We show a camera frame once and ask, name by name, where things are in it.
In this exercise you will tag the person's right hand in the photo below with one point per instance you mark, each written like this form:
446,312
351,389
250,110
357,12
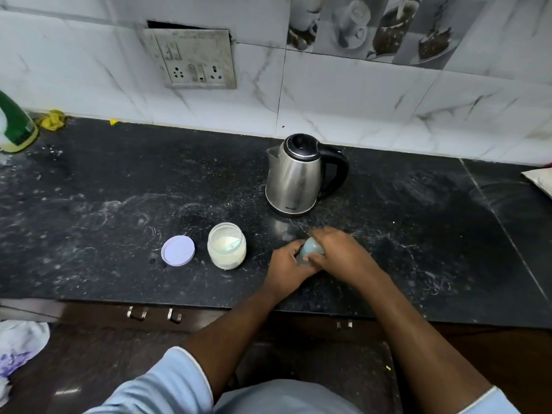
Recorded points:
345,258

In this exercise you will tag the person's left hand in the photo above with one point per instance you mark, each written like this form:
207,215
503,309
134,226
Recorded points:
282,271

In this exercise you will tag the translucent dome bottle cap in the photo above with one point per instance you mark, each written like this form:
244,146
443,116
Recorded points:
311,247

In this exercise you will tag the clear milk powder jar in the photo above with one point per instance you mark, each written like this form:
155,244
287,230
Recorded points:
226,250

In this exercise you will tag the lilac round jar lid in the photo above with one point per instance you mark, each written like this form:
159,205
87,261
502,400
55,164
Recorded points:
177,250

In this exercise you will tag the person's left forearm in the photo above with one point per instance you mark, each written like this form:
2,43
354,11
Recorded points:
233,340

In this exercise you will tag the person's right forearm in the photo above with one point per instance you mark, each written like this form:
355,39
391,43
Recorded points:
414,340

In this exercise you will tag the white detergent bottle green label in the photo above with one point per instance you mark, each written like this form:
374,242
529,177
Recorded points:
17,125

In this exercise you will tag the light grey shirt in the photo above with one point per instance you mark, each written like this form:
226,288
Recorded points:
284,398

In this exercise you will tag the light blue left sleeve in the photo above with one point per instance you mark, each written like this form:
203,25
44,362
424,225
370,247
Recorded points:
164,383

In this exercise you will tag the light blue sleeve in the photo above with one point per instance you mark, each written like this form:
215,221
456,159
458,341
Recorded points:
491,403
164,383

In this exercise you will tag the light blue right sleeve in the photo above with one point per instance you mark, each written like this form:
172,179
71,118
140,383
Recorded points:
491,403

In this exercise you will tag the white packet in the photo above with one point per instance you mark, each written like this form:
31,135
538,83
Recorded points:
541,178

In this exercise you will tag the crumpled yellow rag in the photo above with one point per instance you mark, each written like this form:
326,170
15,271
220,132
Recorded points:
51,120

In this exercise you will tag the grimy wall socket plate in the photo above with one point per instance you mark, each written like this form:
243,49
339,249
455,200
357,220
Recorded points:
194,60

